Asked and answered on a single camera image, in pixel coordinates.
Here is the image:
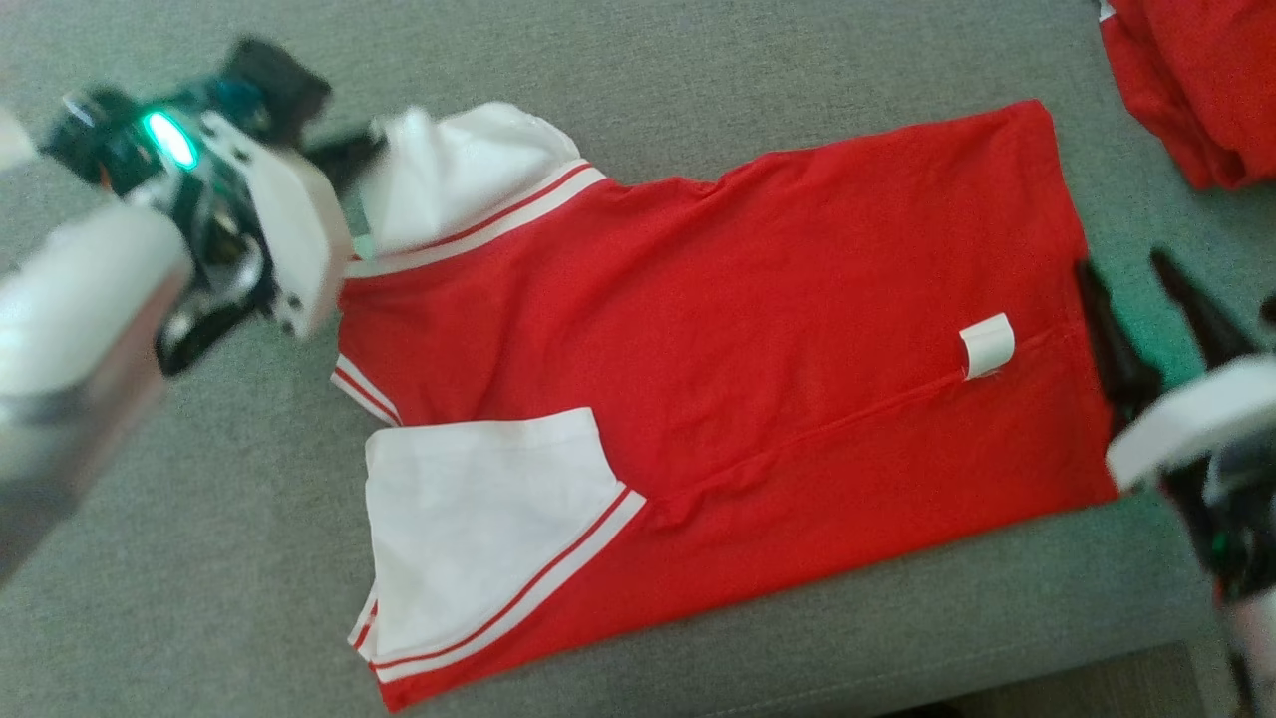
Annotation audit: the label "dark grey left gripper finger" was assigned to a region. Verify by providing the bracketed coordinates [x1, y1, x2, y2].
[303, 126, 390, 191]

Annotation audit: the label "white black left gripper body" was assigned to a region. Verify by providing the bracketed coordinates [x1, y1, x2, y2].
[40, 36, 356, 341]

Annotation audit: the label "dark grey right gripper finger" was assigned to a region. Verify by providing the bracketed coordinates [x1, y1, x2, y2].
[1076, 259, 1163, 432]
[1150, 247, 1263, 369]

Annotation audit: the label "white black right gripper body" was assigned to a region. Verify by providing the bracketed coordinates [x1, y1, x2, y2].
[1106, 353, 1276, 601]

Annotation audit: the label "red shorts with white stripe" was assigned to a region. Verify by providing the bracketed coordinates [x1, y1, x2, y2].
[1097, 0, 1276, 191]

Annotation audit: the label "red jersey with white sleeves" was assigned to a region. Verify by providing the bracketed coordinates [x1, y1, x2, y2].
[331, 98, 1120, 715]

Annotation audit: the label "large grey fabric sofa ottoman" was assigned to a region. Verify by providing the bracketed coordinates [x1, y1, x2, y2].
[0, 0, 1276, 718]

